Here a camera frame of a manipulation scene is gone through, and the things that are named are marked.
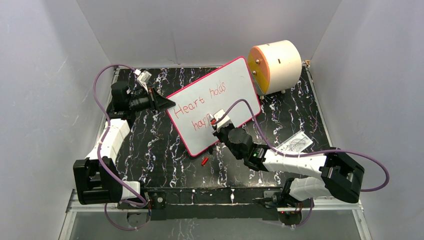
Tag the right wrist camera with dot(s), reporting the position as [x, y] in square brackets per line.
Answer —
[219, 120]

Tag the white printed card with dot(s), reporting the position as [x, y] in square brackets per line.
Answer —
[296, 143]

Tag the aluminium frame rail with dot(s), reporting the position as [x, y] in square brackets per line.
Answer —
[185, 197]

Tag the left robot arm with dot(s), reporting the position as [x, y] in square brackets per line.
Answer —
[96, 176]

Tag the red marker cap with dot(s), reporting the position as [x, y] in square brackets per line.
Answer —
[204, 161]

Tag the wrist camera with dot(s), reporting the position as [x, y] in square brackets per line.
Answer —
[219, 120]
[142, 77]

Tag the white cylinder with orange face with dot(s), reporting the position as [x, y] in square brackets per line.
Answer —
[275, 67]

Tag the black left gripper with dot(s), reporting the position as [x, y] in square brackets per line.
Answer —
[157, 102]

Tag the pink-framed whiteboard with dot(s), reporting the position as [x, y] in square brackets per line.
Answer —
[215, 91]

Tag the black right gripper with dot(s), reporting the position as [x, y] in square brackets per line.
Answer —
[219, 134]

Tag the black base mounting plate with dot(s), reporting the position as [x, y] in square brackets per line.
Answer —
[262, 203]

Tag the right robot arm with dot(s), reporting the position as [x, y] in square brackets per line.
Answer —
[333, 174]

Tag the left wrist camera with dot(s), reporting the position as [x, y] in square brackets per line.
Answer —
[142, 77]

